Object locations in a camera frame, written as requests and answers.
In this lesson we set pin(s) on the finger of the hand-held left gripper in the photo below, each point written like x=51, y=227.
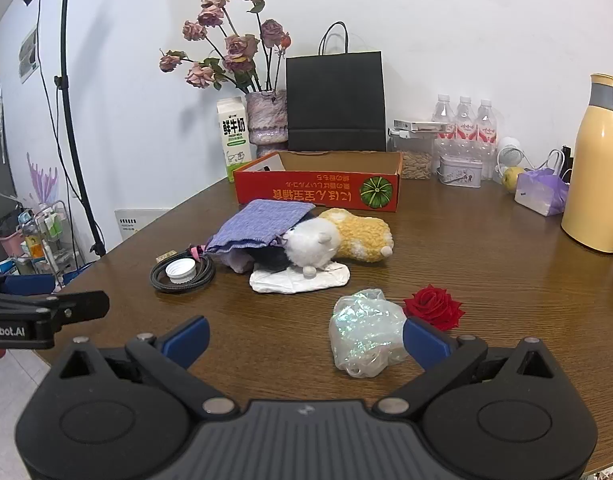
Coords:
x=76, y=305
x=29, y=284

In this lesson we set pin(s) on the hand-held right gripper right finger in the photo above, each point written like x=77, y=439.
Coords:
x=426, y=342

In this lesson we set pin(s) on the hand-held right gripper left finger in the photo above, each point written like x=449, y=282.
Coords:
x=186, y=337

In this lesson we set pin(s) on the red rose flower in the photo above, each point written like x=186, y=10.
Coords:
x=434, y=305

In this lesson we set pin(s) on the iridescent plastic bag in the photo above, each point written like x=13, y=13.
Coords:
x=366, y=332

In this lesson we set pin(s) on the white bottle cap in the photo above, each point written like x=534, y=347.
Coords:
x=180, y=270

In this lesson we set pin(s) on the light purple fluffy cloth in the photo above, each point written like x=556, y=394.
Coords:
x=236, y=262

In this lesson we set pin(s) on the dark blue wallet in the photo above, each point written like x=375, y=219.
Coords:
x=271, y=259

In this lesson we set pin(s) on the white cloth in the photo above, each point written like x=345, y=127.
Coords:
x=296, y=282

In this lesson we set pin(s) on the white yellow alpaca plush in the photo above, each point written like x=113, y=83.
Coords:
x=356, y=237

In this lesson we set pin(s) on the red cardboard box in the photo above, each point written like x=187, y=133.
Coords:
x=311, y=192

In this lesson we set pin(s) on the pink bin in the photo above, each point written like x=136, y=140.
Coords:
x=9, y=242

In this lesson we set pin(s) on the metal storage cart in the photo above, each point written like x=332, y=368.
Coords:
x=46, y=240

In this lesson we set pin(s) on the purple coral ornament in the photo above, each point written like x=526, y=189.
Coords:
x=44, y=180

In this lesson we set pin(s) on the white printed tin box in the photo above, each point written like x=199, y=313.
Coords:
x=460, y=172

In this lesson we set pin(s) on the black light stand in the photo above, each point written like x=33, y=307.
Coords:
x=69, y=110

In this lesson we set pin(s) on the clear seed container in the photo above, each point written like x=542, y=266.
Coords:
x=416, y=160

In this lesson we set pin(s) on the yellow green apple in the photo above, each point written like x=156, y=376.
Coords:
x=513, y=180

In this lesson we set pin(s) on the purple gift bag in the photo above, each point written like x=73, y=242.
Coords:
x=541, y=192

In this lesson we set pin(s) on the white green milk carton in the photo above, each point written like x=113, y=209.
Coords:
x=235, y=140

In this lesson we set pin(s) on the white round device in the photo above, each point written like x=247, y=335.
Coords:
x=509, y=150

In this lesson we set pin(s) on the flat white box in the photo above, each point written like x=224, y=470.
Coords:
x=421, y=125

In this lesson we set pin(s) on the small black clip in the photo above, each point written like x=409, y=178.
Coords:
x=566, y=157

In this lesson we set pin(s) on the purple textured vase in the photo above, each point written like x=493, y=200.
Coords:
x=267, y=120

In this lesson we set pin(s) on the yellow thermos jug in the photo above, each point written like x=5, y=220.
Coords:
x=593, y=170

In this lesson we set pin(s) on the black paper bag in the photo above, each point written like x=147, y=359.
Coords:
x=336, y=100

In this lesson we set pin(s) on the dried rose bouquet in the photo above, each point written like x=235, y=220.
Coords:
x=231, y=45

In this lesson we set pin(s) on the white wall panel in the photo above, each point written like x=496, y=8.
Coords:
x=136, y=225

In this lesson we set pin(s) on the wall poster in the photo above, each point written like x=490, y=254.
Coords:
x=29, y=55

